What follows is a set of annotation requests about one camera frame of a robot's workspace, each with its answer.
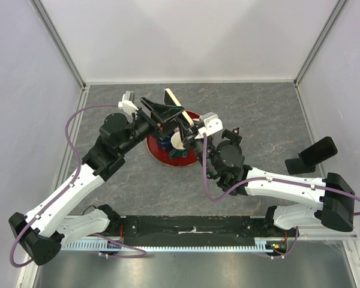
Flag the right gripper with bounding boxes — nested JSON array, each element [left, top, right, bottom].
[[176, 114, 217, 179]]

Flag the white cable duct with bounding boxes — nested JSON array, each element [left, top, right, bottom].
[[62, 238, 286, 253]]

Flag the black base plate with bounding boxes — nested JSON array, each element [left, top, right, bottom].
[[103, 215, 294, 247]]

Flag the phone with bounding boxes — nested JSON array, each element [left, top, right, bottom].
[[299, 136, 338, 168], [163, 88, 194, 126]]

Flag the red round tray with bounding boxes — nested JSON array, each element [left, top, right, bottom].
[[146, 126, 198, 167]]

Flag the dark blue cup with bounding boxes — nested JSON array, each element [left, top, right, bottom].
[[156, 133, 174, 151]]

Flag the round base phone holder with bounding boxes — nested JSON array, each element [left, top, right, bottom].
[[221, 127, 242, 146]]

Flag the yellow mug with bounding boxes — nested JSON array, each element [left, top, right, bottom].
[[193, 119, 203, 129]]

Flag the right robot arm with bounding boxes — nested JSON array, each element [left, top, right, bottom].
[[178, 120, 356, 236]]

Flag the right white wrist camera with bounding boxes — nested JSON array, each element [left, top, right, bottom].
[[196, 112, 223, 139]]

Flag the green mug white inside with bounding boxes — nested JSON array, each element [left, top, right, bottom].
[[169, 131, 190, 160]]

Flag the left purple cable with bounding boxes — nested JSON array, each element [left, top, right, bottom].
[[10, 103, 148, 268]]

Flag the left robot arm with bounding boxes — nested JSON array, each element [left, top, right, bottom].
[[8, 97, 185, 268]]

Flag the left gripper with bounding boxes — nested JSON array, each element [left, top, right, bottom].
[[118, 97, 185, 155]]

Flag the black folding phone stand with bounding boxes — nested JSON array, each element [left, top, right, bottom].
[[285, 158, 316, 175]]

